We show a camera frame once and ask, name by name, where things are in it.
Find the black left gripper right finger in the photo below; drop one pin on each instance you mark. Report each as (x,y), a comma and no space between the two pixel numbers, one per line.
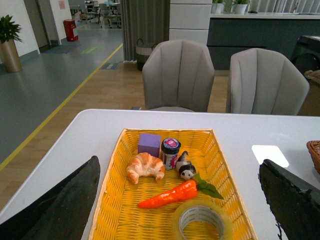
(294,202)

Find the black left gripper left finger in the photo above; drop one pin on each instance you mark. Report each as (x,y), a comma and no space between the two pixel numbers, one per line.
(62,212)

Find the clear packing tape roll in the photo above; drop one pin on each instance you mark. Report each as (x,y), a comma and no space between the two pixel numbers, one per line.
(194,212)

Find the yellow woven basket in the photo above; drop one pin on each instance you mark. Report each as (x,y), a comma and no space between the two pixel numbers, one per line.
(117,215)

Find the brown wicker basket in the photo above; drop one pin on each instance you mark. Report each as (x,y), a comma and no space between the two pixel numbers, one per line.
(313,147)

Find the grey woven floor basket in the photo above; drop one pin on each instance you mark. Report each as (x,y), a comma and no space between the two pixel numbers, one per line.
(142,52)

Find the toy croissant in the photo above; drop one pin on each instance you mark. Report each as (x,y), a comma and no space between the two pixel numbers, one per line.
(144,165)

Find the orange toy carrot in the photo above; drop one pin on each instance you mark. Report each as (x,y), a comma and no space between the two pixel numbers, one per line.
(183,192)

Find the purple foam cube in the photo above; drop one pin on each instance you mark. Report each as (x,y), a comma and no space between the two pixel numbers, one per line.
(149,143)

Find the right grey armchair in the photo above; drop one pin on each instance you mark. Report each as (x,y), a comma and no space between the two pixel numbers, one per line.
(264,82)

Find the grey armchair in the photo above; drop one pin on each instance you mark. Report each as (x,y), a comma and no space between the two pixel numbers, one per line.
(178,76)
(264,82)

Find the small dark jar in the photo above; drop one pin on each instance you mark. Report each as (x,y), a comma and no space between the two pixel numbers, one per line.
(170,148)

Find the black bin at right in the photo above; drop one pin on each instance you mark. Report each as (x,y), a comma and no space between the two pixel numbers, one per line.
(306,54)

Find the potted plant gold planter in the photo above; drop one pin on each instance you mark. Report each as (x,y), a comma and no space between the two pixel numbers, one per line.
(9,33)

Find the left grey armchair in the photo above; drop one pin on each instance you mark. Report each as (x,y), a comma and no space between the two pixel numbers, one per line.
(178,76)

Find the dark grey counter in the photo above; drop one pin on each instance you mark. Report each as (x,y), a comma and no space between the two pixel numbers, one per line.
(232,33)

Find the white potted plant right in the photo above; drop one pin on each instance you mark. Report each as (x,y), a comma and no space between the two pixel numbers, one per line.
(240,6)

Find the white potted plant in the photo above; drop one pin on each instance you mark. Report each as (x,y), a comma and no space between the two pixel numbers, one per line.
(240,6)
(217,6)

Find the office chairs in background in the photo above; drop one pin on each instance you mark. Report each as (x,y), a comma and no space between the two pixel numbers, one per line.
(108,13)

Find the grey curtain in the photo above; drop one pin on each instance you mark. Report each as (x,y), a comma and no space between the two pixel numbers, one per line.
(148,20)

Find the white potted plant left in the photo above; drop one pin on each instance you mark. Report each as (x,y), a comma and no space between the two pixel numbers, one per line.
(217,6)

